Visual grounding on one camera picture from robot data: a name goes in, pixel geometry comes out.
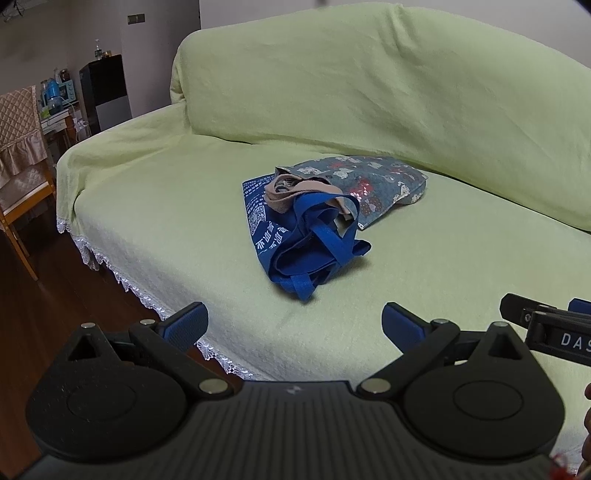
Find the blue shopping bag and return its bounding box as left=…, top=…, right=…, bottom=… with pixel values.
left=241, top=173, right=372, bottom=303

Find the wooden side table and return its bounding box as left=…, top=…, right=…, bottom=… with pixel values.
left=39, top=112, right=88, bottom=163

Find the person's right hand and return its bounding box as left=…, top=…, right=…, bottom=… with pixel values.
left=582, top=382, right=591, bottom=478

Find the sofa with green cover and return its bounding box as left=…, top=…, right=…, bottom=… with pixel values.
left=55, top=4, right=591, bottom=467

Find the light blue toaster oven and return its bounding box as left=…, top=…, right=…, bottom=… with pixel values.
left=55, top=79, right=79, bottom=104

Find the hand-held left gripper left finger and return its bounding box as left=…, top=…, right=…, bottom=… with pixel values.
left=67, top=301, right=234, bottom=398

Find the black refrigerator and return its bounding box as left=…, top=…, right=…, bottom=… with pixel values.
left=78, top=54, right=133, bottom=136

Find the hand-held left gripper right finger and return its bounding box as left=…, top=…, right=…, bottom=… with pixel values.
left=358, top=302, right=532, bottom=398

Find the wooden chair with quilted cover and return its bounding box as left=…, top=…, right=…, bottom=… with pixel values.
left=0, top=85, right=57, bottom=282

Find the floral blue-grey shopping bag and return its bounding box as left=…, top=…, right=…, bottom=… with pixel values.
left=265, top=154, right=428, bottom=232

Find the blue kettle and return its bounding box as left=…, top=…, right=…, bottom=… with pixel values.
left=41, top=79, right=63, bottom=112

